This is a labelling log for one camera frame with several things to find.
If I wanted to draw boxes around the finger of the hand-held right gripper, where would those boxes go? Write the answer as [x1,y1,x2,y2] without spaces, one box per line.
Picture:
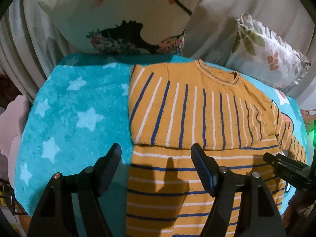
[263,152,311,191]

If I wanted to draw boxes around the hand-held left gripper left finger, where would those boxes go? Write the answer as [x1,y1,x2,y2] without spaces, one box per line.
[27,143,122,237]

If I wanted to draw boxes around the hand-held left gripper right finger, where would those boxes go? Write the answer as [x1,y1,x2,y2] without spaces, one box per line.
[191,143,288,237]

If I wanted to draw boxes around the yellow striped sweater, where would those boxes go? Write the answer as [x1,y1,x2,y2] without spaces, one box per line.
[126,59,308,237]

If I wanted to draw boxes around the turquoise star cartoon blanket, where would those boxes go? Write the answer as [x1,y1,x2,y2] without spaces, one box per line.
[13,54,308,237]

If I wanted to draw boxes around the floral ruffled pillow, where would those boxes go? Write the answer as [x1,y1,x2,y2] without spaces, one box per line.
[225,12,312,90]

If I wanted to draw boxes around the crane print pillow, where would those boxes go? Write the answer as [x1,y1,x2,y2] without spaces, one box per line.
[38,0,198,56]

